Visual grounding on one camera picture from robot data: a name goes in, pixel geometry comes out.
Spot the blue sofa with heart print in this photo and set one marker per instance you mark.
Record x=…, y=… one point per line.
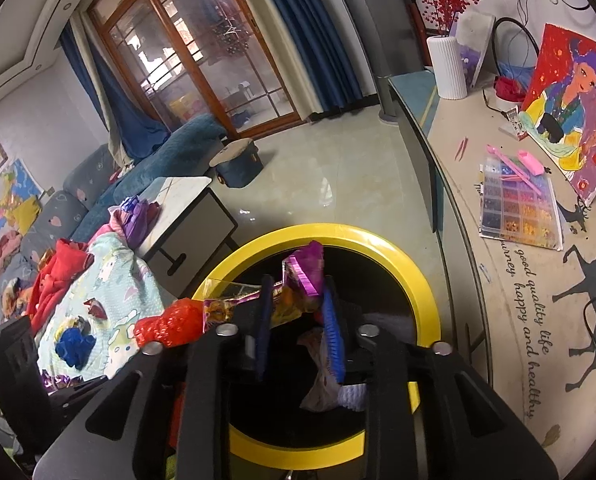
x=73, y=200

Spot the white ribbed vase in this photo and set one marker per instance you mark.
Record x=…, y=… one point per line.
x=447, y=70

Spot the white marble coffee table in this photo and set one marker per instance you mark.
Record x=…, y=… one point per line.
x=198, y=230

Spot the yellow cushion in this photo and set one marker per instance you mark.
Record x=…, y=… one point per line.
x=28, y=212

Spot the small printed card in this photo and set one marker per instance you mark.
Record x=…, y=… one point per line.
x=513, y=122

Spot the purple cloth bundle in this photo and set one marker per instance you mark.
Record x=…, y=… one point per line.
x=135, y=220

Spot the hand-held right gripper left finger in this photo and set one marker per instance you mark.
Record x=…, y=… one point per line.
x=264, y=340

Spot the small dark red wrapper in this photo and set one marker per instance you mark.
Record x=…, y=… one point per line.
x=97, y=310

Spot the cartoon cat printed blanket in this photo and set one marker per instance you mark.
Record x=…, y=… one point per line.
x=123, y=280

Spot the pink plastic tray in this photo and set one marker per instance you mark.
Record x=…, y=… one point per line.
x=530, y=162

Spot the large figure canvas painting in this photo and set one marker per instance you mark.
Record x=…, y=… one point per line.
x=572, y=110

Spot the country map poster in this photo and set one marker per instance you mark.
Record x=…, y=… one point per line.
x=3, y=195

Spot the purple foil wrapper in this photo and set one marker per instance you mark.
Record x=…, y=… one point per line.
x=60, y=381

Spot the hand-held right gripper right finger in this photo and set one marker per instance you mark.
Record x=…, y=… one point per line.
x=335, y=350

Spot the red and pink clothes pile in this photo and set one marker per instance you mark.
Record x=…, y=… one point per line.
x=5, y=250

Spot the blue crumpled wrapper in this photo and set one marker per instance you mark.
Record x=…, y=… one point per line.
x=73, y=347

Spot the clear bead organizer box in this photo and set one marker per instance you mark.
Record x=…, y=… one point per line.
x=517, y=210

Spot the yellow-rimmed trash bin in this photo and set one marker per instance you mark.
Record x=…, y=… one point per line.
x=328, y=235

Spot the colourful clothes pile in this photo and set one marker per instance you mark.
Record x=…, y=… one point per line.
x=13, y=295

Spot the small red cloth item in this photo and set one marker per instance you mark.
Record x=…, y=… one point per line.
x=508, y=89

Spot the grey tower air conditioner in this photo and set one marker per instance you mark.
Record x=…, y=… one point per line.
x=377, y=35

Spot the blue curtain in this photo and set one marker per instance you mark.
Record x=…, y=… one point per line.
x=128, y=125
x=308, y=35

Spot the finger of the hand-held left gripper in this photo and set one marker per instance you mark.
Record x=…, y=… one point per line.
x=73, y=397

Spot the white and purple plastic bag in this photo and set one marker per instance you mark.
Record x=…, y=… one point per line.
x=323, y=385

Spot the beige curtain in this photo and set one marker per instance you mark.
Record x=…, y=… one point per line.
x=90, y=60

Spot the wooden sliding glass door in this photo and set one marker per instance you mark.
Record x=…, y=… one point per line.
x=203, y=60

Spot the round blue stool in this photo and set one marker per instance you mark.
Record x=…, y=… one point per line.
x=238, y=165

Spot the printed-top television cabinet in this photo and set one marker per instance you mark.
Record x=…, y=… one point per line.
x=477, y=310

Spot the red garment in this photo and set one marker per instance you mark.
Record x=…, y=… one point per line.
x=63, y=270

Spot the pink tweezers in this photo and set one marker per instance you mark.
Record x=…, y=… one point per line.
x=461, y=150

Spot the small purple canvas painting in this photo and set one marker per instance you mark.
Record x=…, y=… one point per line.
x=477, y=45

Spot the pink pen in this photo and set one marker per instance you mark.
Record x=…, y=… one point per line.
x=507, y=162

